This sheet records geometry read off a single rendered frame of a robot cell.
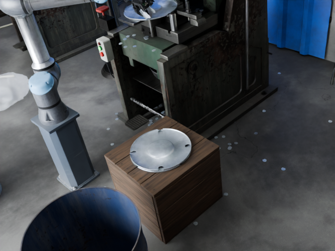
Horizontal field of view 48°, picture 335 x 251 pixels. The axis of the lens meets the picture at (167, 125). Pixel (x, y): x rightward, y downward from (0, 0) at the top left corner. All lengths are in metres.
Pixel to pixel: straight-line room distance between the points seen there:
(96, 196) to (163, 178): 0.30
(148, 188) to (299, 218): 0.75
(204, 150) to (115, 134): 0.91
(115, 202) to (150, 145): 0.39
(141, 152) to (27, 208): 0.79
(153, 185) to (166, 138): 0.29
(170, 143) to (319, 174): 0.83
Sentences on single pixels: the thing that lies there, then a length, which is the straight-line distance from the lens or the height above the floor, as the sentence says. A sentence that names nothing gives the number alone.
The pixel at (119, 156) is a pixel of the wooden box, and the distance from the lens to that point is 1.81.
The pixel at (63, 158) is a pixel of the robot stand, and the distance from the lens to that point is 2.08.
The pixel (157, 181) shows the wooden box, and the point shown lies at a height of 0.35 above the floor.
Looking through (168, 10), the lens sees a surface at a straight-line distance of 2.08.
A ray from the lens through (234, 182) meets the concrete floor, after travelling 2.09.
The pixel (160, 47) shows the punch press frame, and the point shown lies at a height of 0.64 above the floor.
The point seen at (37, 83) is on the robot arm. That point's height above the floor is 0.67.
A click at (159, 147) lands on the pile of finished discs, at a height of 0.37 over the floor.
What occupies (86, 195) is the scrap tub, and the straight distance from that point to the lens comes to 1.56.
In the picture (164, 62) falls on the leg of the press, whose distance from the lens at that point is 1.92.
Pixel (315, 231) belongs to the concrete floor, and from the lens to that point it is 1.93.
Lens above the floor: 1.53
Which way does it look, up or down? 38 degrees down
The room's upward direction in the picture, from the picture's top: 10 degrees counter-clockwise
